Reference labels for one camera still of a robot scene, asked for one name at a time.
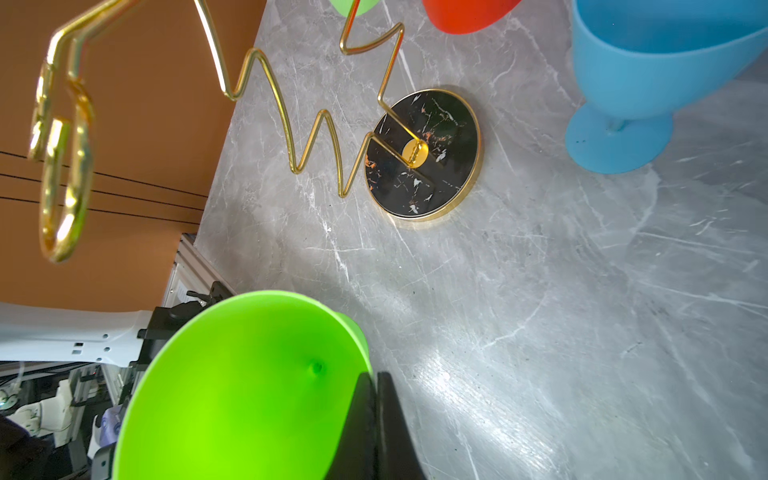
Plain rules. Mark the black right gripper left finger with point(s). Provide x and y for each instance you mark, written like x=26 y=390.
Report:
x=355 y=454

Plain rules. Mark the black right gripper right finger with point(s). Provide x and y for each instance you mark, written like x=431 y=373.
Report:
x=395 y=452

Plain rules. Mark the blue wine glass front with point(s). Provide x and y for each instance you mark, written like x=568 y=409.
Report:
x=638 y=62

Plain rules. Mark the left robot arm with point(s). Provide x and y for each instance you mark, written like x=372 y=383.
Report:
x=36 y=334

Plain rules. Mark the red wine glass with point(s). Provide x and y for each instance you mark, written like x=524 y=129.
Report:
x=459 y=17

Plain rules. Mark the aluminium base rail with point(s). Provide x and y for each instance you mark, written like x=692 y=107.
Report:
x=190 y=272

